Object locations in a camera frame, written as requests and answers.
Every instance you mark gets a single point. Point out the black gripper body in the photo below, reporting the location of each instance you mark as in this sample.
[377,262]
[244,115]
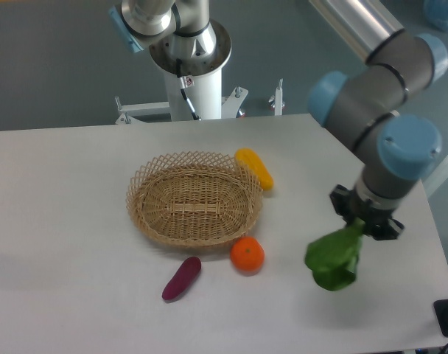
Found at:
[378,222]

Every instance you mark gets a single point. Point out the green bok choy vegetable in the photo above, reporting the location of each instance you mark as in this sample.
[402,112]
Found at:
[333,258]

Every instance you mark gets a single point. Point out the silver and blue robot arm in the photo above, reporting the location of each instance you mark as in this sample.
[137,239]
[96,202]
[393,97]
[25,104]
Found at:
[191,50]

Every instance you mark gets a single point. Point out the woven wicker basket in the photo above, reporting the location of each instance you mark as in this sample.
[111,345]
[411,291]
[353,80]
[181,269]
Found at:
[194,199]

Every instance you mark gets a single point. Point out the orange tangerine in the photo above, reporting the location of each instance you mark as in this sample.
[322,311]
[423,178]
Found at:
[247,255]

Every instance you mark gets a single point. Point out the yellow pepper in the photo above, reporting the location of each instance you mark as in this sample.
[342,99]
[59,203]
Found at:
[252,160]

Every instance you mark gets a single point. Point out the purple sweet potato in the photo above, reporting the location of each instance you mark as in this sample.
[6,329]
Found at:
[183,278]

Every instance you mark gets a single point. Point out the blue plastic bag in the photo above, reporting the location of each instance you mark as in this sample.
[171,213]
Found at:
[436,12]

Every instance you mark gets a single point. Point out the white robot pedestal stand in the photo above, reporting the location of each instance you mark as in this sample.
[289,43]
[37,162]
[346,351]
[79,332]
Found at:
[188,98]

